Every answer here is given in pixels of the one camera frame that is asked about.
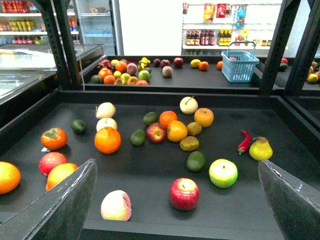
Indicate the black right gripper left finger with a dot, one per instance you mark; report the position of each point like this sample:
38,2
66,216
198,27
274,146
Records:
60,213

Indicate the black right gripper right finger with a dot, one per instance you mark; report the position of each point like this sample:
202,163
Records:
295,204

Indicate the black rear fruit shelf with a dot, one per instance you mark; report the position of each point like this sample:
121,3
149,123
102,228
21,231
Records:
186,80

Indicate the white shelf with bottles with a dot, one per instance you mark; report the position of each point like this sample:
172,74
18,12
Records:
212,26

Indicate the large orange front middle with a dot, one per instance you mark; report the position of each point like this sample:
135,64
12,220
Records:
59,173

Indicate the red apple near left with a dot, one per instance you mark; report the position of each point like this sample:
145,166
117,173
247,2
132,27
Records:
51,160

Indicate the pink white peach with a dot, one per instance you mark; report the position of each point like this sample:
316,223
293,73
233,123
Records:
116,206

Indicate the large orange front left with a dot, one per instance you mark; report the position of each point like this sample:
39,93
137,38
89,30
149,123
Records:
10,177

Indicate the yellow green pear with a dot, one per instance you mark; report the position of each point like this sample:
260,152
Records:
261,150

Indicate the orange persimmon green leaf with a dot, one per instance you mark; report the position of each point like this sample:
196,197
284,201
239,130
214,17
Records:
54,138

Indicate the red chili pepper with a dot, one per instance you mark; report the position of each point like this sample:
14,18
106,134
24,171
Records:
243,146

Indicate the green apple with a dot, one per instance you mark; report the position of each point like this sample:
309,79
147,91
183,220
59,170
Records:
223,173

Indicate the large orange with navel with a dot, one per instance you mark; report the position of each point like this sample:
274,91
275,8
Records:
107,140

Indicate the dark green avocado left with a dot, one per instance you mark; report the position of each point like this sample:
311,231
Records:
79,126

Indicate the dark green avocado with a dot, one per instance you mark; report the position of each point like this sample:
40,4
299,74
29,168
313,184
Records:
79,126
195,161

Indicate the green lime lower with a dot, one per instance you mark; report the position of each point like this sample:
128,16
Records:
138,137

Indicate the green lime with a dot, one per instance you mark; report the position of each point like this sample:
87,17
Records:
150,118
138,137

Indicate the dark green avocado right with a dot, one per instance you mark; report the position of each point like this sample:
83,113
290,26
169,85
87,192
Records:
195,161

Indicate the red apple front right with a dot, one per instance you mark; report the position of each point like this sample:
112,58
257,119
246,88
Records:
184,194

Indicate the white pear left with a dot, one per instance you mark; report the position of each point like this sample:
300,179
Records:
105,110

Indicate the brown kiwi lower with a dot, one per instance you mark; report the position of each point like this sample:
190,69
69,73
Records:
190,143

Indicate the brown kiwi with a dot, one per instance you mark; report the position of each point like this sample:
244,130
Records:
190,143
193,128

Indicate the red yellow apple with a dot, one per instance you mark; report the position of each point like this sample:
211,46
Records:
156,133

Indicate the brown kiwi upper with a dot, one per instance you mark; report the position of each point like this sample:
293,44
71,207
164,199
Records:
193,128

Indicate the orange yellow pear back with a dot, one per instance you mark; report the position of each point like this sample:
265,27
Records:
204,117

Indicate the green lime upper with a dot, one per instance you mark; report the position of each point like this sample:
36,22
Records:
150,118

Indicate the yellow orange apple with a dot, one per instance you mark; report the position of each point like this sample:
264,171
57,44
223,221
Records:
176,131

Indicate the small orange mandarin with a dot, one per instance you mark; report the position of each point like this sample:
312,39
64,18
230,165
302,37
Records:
167,117

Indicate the small blue background basket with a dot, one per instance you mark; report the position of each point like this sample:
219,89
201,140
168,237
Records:
238,66

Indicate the pile of background fruit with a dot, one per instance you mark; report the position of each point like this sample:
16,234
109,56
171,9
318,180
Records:
123,72

